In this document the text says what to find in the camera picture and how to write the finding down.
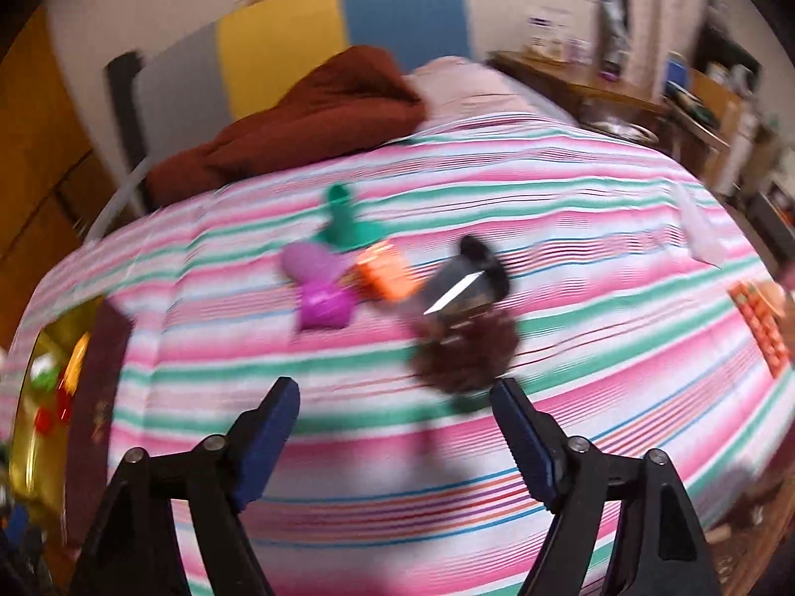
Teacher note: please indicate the striped pink green bedspread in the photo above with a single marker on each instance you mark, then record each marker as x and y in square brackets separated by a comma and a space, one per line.
[387, 486]

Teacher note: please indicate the wooden desk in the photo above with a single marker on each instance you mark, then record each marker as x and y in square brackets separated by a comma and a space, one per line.
[579, 89]

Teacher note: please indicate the gold tray box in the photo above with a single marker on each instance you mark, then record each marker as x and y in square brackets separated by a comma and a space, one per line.
[58, 462]

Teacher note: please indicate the wooden wardrobe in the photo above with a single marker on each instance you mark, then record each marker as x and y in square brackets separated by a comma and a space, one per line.
[53, 184]

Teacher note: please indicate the white purple carton box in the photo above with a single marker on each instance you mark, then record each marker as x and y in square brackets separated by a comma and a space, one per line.
[548, 35]

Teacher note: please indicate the orange cube strip toy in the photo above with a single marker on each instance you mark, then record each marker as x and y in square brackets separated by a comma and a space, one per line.
[384, 274]

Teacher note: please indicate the magenta round toy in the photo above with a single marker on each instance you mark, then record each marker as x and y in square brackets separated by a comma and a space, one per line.
[325, 305]

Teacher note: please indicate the grey jar with black lid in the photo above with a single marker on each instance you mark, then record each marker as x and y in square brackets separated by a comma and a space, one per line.
[472, 280]

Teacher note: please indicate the green cylinder toy with base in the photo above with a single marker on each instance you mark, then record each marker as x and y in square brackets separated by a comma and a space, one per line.
[345, 230]

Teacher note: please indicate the red block toy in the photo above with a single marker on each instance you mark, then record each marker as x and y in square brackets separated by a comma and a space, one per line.
[44, 421]

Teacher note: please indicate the dark red quilted blanket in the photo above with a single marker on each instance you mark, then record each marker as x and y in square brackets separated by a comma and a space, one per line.
[356, 101]

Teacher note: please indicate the dark brown carved ornament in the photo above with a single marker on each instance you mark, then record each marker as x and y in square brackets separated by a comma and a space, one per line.
[471, 355]

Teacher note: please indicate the red shiny lighter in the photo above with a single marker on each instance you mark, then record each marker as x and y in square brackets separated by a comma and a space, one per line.
[64, 404]

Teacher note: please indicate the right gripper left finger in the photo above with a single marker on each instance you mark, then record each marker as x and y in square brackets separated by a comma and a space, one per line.
[132, 548]

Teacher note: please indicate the yellow curved toy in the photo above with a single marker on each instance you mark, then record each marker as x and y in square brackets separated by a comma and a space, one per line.
[71, 375]

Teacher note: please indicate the orange grid toy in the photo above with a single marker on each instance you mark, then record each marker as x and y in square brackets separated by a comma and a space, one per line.
[763, 306]

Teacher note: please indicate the clear plastic bag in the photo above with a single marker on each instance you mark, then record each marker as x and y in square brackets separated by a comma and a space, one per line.
[701, 237]

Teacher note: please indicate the green white round toy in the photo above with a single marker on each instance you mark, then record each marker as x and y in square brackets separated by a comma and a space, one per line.
[45, 372]

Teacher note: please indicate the lilac oval patterned case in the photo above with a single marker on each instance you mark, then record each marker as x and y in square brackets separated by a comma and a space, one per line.
[307, 262]

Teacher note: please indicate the beige curtain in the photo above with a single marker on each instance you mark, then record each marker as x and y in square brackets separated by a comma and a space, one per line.
[629, 40]

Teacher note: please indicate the grey yellow blue headboard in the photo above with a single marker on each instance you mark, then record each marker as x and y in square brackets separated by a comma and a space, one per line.
[249, 59]

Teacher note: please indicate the pink pillow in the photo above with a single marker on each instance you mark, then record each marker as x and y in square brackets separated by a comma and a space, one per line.
[455, 89]

